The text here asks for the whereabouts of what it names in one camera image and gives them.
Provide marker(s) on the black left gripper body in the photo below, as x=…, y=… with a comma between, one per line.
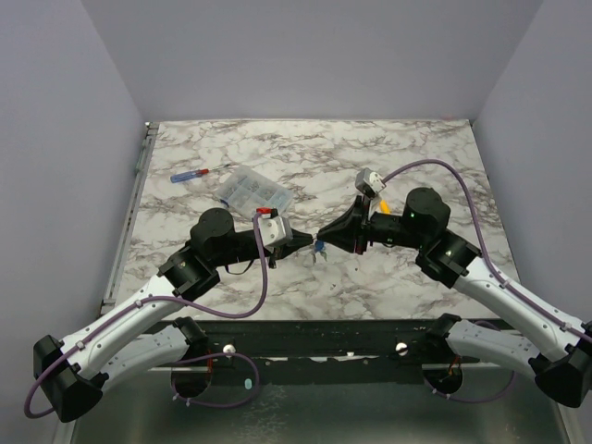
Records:
x=274, y=253

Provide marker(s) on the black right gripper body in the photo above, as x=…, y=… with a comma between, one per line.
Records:
x=363, y=227

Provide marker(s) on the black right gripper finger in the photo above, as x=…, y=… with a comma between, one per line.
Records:
x=346, y=225
x=345, y=241

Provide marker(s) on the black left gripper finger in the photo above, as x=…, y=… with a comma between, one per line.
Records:
x=294, y=246
x=300, y=236

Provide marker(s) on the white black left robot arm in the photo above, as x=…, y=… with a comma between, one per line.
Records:
x=74, y=372

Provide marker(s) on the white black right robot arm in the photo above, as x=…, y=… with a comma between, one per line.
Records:
x=549, y=346

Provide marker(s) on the clear plastic screw organizer box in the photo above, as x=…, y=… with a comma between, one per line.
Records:
x=246, y=190

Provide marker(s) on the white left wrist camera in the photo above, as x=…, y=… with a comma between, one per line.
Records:
x=274, y=231

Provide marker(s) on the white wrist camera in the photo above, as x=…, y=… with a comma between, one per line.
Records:
x=274, y=231
x=369, y=183

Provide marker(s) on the yellow handled screwdriver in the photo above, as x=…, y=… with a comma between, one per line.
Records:
x=384, y=208

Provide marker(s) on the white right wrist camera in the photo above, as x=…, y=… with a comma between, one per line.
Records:
x=369, y=183

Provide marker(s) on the blue red handled screwdriver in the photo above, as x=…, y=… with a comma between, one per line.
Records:
x=197, y=173

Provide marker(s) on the black front mounting rail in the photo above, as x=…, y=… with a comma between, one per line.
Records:
x=319, y=352

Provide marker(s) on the aluminium table edge rail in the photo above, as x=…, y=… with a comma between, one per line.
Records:
x=109, y=299

